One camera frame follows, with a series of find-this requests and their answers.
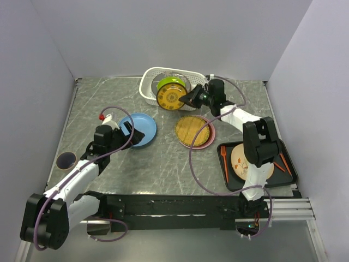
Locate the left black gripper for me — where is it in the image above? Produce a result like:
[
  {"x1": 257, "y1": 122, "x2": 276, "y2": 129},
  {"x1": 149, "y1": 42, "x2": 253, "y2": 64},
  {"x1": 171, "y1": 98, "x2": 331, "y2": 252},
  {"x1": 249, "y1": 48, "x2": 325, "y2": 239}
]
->
[{"x1": 106, "y1": 121, "x2": 145, "y2": 154}]

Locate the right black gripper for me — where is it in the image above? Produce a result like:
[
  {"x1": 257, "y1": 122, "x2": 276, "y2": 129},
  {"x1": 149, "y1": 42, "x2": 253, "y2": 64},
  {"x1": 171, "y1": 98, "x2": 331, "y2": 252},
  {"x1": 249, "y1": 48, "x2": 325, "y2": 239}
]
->
[{"x1": 179, "y1": 84, "x2": 214, "y2": 110}]

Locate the blue plate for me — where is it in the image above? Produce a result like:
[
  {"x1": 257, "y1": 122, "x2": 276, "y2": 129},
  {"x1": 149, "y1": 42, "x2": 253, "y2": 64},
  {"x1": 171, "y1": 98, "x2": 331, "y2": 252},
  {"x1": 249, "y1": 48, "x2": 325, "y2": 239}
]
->
[{"x1": 124, "y1": 113, "x2": 157, "y2": 149}]

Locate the yellow patterned brown-rimmed plate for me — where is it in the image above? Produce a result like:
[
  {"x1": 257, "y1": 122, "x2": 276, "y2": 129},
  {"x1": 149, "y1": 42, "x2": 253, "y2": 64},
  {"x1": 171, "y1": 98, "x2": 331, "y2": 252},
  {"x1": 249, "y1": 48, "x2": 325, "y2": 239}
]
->
[{"x1": 157, "y1": 83, "x2": 188, "y2": 111}]

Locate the green plastic plate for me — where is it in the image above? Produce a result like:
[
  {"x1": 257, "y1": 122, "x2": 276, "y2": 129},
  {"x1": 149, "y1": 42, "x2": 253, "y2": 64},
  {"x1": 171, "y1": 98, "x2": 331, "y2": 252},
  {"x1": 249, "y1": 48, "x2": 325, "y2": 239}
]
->
[{"x1": 157, "y1": 76, "x2": 186, "y2": 90}]

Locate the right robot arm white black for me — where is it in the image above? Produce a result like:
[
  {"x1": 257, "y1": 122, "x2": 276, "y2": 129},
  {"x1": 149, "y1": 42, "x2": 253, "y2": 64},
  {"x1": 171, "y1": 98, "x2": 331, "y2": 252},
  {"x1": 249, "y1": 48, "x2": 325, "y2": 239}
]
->
[{"x1": 179, "y1": 76, "x2": 281, "y2": 217}]

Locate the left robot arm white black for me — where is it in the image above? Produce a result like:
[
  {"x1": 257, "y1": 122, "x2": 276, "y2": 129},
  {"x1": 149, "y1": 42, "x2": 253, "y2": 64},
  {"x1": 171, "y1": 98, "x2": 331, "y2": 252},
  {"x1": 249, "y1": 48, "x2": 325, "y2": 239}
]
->
[{"x1": 20, "y1": 121, "x2": 145, "y2": 251}]

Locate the yellow woven plate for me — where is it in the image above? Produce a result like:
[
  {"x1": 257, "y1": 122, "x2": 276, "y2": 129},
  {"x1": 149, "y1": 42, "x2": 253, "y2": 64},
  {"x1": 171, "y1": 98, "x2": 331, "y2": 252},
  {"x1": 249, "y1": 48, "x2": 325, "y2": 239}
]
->
[{"x1": 175, "y1": 116, "x2": 210, "y2": 147}]

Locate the pink plate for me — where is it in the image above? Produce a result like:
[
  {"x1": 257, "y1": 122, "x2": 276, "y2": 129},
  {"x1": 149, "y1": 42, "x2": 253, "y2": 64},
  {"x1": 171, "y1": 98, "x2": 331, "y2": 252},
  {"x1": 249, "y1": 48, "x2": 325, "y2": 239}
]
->
[{"x1": 193, "y1": 115, "x2": 216, "y2": 150}]

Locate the white perforated plastic basket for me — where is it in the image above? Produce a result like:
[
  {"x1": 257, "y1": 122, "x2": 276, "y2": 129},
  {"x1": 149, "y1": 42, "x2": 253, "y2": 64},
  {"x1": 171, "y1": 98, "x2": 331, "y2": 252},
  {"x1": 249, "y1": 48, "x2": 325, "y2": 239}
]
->
[{"x1": 139, "y1": 67, "x2": 208, "y2": 106}]

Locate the orange plastic fork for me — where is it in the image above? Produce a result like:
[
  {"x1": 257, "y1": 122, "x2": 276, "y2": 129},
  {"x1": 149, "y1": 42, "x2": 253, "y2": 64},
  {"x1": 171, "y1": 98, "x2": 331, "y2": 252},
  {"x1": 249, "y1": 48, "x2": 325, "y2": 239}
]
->
[{"x1": 220, "y1": 146, "x2": 229, "y2": 183}]

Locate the peach plate with bird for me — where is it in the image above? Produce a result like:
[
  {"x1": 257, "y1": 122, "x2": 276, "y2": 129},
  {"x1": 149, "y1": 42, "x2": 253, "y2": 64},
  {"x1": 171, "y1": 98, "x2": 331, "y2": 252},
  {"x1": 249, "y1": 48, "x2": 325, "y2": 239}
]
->
[{"x1": 231, "y1": 143, "x2": 274, "y2": 181}]

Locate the orange plastic spoon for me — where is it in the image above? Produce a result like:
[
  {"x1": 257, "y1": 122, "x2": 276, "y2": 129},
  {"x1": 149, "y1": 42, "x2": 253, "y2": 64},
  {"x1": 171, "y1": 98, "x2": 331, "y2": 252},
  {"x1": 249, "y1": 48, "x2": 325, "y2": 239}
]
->
[{"x1": 280, "y1": 153, "x2": 292, "y2": 175}]

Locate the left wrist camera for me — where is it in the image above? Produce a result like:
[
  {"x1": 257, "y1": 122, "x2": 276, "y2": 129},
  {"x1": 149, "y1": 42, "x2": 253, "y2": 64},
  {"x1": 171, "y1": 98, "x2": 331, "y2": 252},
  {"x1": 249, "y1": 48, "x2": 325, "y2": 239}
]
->
[{"x1": 102, "y1": 113, "x2": 119, "y2": 129}]

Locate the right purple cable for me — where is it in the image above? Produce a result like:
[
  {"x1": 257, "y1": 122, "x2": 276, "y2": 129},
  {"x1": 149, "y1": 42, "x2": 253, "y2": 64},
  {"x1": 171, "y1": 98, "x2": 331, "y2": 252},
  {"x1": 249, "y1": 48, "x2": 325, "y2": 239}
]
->
[{"x1": 188, "y1": 75, "x2": 273, "y2": 238}]

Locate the black base frame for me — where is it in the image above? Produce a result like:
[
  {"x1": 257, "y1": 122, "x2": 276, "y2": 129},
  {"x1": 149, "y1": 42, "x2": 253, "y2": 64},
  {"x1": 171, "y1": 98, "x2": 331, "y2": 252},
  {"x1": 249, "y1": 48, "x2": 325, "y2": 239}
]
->
[{"x1": 85, "y1": 191, "x2": 271, "y2": 232}]

